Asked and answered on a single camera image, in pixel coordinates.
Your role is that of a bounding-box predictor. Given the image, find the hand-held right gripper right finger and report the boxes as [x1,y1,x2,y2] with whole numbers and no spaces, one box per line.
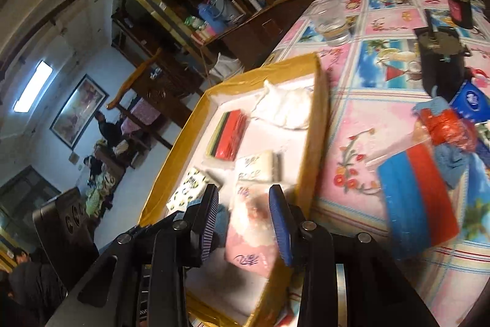
[269,184,441,327]

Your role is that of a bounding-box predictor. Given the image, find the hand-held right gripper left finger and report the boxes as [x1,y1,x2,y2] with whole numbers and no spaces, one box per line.
[46,184,221,327]

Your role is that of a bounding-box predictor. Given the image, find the blue towel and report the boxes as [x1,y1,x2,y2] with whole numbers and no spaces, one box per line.
[413,96,490,193]
[214,202,232,239]

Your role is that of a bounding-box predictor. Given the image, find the pink tissue pack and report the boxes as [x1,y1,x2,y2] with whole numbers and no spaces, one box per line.
[223,182,286,279]

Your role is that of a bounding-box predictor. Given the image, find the yellow green black red sponge pack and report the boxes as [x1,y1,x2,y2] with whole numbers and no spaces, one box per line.
[205,110,250,162]

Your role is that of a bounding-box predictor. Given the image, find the yellow taped cardboard box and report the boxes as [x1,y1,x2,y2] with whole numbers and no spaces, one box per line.
[138,53,330,327]

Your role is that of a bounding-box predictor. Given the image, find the blue red sponge pack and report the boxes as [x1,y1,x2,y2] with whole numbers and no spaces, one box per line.
[376,142,461,260]

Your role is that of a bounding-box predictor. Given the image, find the red plastic bag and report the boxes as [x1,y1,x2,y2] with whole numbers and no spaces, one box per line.
[418,108,479,156]

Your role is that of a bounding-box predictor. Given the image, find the blue floral tissue pack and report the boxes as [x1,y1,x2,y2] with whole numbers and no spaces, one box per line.
[449,79,490,122]

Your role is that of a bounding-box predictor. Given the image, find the lemon print tissue pack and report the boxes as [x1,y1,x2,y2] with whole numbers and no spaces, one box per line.
[167,167,223,213]

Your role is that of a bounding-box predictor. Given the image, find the white labelled tissue pack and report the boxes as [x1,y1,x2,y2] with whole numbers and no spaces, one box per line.
[233,150,285,192]

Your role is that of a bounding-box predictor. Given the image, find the white cloth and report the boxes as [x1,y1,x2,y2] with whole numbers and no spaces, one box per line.
[251,79,314,131]

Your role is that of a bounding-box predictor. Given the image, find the wooden chair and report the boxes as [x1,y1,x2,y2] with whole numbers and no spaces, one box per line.
[106,47,203,155]

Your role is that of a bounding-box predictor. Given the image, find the black speaker cabinet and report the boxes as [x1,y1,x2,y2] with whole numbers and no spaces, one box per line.
[32,186,101,291]

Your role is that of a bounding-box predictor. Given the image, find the white plastic bag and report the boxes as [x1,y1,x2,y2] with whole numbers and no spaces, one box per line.
[210,52,246,83]

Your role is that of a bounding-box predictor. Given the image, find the green snack packets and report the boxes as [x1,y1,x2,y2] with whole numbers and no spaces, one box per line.
[185,16,215,44]

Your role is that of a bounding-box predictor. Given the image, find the blue thermos jug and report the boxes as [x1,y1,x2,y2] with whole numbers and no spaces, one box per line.
[197,3,230,36]

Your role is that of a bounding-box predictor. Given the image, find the clear drinking glass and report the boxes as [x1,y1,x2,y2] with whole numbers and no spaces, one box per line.
[306,0,353,47]

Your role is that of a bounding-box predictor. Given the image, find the grey kettle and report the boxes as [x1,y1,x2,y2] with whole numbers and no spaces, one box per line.
[209,0,246,23]

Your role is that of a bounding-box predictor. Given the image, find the ceiling light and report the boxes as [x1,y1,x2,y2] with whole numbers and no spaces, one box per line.
[13,60,54,114]

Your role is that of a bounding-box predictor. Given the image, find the black cylindrical device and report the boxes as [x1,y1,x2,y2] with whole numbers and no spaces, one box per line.
[413,9,473,102]

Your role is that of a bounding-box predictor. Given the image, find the black bottle with wooden cap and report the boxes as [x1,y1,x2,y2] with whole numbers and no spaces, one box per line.
[441,0,476,29]

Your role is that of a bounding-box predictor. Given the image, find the framed wall picture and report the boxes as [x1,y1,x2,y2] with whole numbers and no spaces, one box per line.
[49,73,110,150]

